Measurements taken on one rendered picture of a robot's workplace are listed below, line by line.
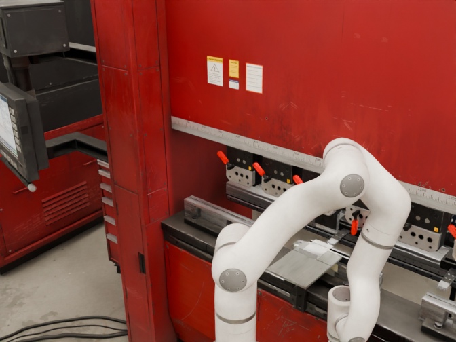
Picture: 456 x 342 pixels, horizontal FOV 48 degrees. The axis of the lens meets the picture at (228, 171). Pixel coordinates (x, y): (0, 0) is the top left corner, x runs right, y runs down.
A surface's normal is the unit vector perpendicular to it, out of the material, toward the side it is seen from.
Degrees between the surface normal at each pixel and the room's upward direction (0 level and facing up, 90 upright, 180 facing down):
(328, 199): 116
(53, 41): 90
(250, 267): 73
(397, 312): 0
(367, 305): 57
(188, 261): 90
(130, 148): 90
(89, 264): 0
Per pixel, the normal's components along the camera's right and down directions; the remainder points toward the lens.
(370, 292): 0.29, -0.33
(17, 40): 0.61, 0.32
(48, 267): -0.01, -0.91
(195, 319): -0.69, 0.25
